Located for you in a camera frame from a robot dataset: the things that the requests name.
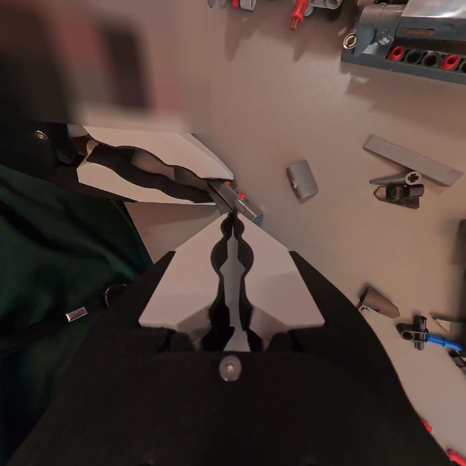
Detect scattered small lego pieces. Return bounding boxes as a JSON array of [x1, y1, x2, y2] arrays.
[[422, 349, 466, 466]]

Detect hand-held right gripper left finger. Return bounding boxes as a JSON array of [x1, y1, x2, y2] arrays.
[[138, 213, 234, 351]]

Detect lego car model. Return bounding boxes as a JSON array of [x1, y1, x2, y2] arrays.
[[208, 0, 466, 86]]

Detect dark grey lego fin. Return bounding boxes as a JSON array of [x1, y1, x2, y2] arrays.
[[358, 286, 400, 319]]

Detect black lego connector blue pin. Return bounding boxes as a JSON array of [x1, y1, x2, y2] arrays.
[[396, 315, 464, 352]]

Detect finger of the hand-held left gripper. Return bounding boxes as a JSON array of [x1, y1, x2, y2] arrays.
[[76, 146, 219, 205], [67, 125, 234, 181]]

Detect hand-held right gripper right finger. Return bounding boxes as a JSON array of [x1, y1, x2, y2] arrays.
[[234, 213, 325, 351]]

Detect dark grey lego wedge panel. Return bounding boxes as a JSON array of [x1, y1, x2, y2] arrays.
[[208, 180, 263, 223]]

